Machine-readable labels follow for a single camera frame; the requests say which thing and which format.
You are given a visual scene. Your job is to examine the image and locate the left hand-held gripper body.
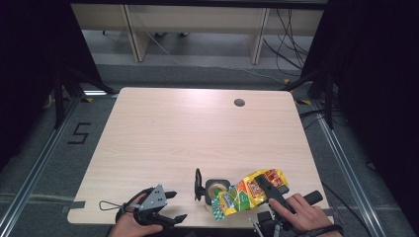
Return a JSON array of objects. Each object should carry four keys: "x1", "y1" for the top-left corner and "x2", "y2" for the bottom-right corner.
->
[{"x1": 115, "y1": 184, "x2": 170, "y2": 228}]

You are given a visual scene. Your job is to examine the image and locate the person's right hand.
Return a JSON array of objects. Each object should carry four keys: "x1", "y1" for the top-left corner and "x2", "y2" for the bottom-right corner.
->
[{"x1": 268, "y1": 193, "x2": 344, "y2": 237}]

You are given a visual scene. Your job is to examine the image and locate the person's left hand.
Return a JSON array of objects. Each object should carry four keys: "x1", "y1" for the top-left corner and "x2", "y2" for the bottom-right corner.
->
[{"x1": 108, "y1": 193, "x2": 164, "y2": 237}]

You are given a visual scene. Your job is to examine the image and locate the black floor cables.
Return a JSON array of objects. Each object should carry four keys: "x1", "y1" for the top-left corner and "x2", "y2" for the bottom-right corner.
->
[{"x1": 297, "y1": 108, "x2": 334, "y2": 131}]

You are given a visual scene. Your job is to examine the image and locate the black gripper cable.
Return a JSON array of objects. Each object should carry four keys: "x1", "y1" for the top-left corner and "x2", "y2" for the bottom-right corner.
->
[{"x1": 295, "y1": 223, "x2": 346, "y2": 237}]

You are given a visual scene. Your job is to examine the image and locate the light wooden desk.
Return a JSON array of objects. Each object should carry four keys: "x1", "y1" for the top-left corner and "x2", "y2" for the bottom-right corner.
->
[{"x1": 70, "y1": 3, "x2": 325, "y2": 65}]

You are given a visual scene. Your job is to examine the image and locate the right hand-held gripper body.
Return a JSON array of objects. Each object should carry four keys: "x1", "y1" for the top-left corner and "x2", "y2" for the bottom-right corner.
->
[{"x1": 249, "y1": 185, "x2": 324, "y2": 237}]

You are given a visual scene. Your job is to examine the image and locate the black metal stand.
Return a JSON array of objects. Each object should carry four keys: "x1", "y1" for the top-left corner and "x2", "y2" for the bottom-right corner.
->
[
  {"x1": 281, "y1": 69, "x2": 336, "y2": 131},
  {"x1": 51, "y1": 65, "x2": 117, "y2": 130}
]

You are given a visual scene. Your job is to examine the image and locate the bundle of black cables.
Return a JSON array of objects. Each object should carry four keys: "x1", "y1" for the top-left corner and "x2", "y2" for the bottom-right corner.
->
[{"x1": 261, "y1": 8, "x2": 314, "y2": 78}]

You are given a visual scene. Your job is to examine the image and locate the aluminium floor rail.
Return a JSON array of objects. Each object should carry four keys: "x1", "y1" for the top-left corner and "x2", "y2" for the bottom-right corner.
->
[
  {"x1": 0, "y1": 95, "x2": 83, "y2": 237},
  {"x1": 310, "y1": 100, "x2": 380, "y2": 237}
]

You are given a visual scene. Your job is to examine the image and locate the thin black cord loop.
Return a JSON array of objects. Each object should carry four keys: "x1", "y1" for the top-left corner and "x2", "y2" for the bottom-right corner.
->
[{"x1": 98, "y1": 199, "x2": 126, "y2": 212}]

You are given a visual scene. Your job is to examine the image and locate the black curtain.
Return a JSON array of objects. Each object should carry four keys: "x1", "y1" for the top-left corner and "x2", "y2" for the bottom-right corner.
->
[
  {"x1": 299, "y1": 0, "x2": 419, "y2": 231},
  {"x1": 0, "y1": 0, "x2": 104, "y2": 172}
]

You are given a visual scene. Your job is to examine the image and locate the yellow spouted sauce pouch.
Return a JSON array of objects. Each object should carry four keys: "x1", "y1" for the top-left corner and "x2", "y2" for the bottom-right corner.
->
[{"x1": 210, "y1": 168, "x2": 291, "y2": 221}]

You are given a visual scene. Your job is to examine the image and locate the clear jar with black lid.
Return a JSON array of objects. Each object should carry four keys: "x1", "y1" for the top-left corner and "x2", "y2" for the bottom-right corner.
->
[{"x1": 194, "y1": 167, "x2": 231, "y2": 213}]

